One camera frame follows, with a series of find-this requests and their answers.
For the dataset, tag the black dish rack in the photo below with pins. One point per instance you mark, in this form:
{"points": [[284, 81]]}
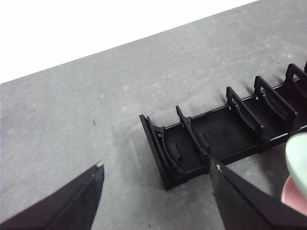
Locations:
{"points": [[223, 141]]}

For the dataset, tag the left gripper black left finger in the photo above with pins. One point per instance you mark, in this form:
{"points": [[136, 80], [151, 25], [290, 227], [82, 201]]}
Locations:
{"points": [[72, 203]]}

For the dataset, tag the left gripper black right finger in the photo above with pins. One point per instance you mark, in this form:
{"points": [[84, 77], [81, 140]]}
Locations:
{"points": [[244, 206]]}

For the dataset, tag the green plate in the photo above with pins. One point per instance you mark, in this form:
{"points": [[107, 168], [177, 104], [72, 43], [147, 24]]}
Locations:
{"points": [[298, 160]]}

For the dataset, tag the pink plate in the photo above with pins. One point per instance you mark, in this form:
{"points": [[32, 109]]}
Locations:
{"points": [[291, 194]]}

